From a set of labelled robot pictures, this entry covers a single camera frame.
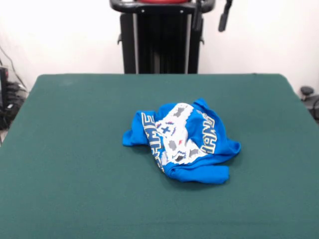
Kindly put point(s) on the dark green table cloth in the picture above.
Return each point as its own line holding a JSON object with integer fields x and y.
{"x": 199, "y": 206}

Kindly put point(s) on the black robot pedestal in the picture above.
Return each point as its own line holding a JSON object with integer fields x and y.
{"x": 162, "y": 37}

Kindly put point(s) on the black office chair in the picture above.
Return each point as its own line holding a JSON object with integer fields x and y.
{"x": 311, "y": 99}

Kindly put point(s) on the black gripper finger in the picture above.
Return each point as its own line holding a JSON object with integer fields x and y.
{"x": 198, "y": 17}
{"x": 224, "y": 17}

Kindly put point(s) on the blue game controller print t-shirt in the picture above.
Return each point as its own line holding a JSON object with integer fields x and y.
{"x": 199, "y": 171}

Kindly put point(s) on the black computer box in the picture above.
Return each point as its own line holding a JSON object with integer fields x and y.
{"x": 3, "y": 84}

